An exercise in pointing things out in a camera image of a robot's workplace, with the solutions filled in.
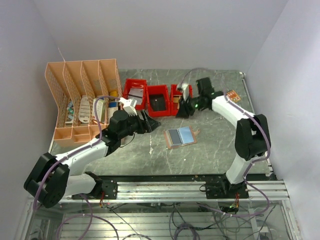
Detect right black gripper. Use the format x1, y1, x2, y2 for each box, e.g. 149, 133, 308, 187
175, 93, 204, 118

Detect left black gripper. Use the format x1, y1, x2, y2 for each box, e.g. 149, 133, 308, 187
118, 109, 161, 139

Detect gold cards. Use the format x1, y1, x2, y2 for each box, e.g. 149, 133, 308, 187
172, 95, 182, 104

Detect red plastic bin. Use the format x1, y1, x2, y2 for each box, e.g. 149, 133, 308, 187
170, 83, 194, 119
123, 78, 147, 110
146, 84, 171, 118

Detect black VIP card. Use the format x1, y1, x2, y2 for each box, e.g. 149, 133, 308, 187
167, 129, 183, 146

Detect brown leather card holder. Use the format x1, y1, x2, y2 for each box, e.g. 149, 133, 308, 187
164, 126, 201, 149

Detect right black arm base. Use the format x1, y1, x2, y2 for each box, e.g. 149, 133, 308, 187
199, 176, 249, 200

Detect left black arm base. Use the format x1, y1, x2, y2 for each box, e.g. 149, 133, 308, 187
85, 171, 118, 200

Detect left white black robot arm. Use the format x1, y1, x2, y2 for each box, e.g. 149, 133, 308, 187
23, 110, 161, 209

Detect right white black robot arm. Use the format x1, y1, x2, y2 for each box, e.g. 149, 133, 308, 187
176, 77, 271, 199

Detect white black cards stack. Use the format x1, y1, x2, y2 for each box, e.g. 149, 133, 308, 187
128, 88, 144, 105

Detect yellow round object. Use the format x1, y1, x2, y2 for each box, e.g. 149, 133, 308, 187
109, 90, 119, 98

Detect orange spiral notepad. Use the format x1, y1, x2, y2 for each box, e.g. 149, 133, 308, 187
226, 90, 242, 103

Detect white green box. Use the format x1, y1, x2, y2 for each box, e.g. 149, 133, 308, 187
92, 98, 106, 123

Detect white oval package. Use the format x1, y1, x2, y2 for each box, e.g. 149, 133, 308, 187
78, 95, 91, 124

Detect pink mesh desk organizer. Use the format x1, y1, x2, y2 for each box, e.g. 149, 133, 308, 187
45, 59, 123, 147

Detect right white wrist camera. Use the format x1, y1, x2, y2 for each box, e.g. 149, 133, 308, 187
176, 83, 190, 101

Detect aluminium frame rails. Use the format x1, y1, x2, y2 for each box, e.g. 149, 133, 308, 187
17, 173, 302, 240

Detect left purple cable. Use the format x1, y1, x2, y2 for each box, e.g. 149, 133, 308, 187
32, 96, 123, 240

